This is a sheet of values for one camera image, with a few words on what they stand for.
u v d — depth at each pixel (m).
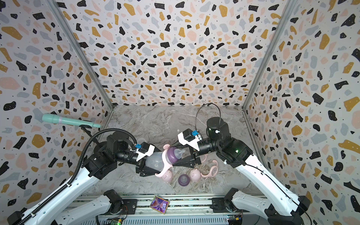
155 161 0.59
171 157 0.49
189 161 0.47
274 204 0.37
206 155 0.50
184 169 0.86
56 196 0.40
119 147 0.51
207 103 1.25
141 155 0.50
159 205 0.73
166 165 0.50
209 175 0.82
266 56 0.91
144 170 0.51
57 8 0.70
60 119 0.67
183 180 0.81
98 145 0.90
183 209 0.73
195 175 0.81
